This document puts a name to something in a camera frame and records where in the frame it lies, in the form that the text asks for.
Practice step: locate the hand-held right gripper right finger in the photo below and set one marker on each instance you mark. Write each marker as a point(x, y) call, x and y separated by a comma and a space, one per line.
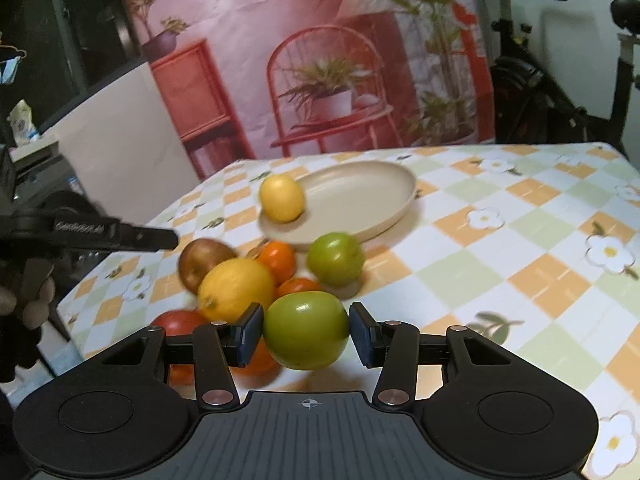
point(361, 335)

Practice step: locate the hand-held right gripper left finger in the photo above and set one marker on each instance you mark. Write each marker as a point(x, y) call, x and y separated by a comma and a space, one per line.
point(250, 332)

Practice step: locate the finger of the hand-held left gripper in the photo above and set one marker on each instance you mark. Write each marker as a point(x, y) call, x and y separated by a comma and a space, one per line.
point(150, 239)

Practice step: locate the orange tangerine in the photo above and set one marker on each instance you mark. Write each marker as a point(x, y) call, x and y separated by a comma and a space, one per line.
point(262, 360)
point(297, 287)
point(277, 260)

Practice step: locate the large yellow lemon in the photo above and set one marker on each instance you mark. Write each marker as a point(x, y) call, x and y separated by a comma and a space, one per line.
point(235, 287)

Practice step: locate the green apple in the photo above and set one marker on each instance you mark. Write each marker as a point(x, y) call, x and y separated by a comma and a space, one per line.
point(335, 260)
point(305, 330)

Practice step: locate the dark red apple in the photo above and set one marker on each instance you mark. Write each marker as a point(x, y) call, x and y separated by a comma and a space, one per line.
point(200, 262)

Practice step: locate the bright red apple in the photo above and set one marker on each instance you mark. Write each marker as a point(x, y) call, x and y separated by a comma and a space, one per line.
point(180, 321)

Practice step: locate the beige oval plate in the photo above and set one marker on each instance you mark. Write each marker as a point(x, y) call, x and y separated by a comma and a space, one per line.
point(350, 200)

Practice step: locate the small yellow lemon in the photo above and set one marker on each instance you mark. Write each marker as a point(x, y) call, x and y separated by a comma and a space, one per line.
point(282, 199)

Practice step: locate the person's left hand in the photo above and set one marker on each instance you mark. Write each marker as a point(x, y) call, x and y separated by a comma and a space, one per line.
point(32, 305)

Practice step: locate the white plastic bag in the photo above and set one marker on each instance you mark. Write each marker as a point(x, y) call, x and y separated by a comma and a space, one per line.
point(22, 122)

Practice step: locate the white cabinet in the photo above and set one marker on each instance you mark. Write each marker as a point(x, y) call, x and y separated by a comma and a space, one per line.
point(125, 125)

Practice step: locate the checked floral tablecloth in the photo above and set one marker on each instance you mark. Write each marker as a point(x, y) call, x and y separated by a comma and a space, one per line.
point(500, 270)

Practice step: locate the blue face mask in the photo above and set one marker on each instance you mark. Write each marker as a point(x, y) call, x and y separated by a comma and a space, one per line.
point(7, 70)

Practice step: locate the dark glass door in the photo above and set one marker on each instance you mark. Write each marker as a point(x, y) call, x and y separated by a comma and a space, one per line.
point(60, 35)

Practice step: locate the printed pink backdrop cloth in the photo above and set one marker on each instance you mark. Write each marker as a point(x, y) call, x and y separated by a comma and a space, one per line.
point(300, 10)

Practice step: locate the black exercise bike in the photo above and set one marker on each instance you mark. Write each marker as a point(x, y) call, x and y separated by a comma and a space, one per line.
point(520, 85)

